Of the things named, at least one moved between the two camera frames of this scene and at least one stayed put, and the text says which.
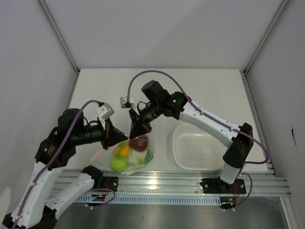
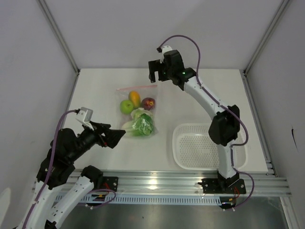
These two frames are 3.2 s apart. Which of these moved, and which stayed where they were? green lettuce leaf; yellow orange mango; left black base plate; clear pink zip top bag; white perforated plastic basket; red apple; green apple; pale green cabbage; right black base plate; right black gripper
Moved: right black gripper; red apple; green apple; yellow orange mango; green lettuce leaf; clear pink zip top bag; pale green cabbage
Stayed: right black base plate; left black base plate; white perforated plastic basket
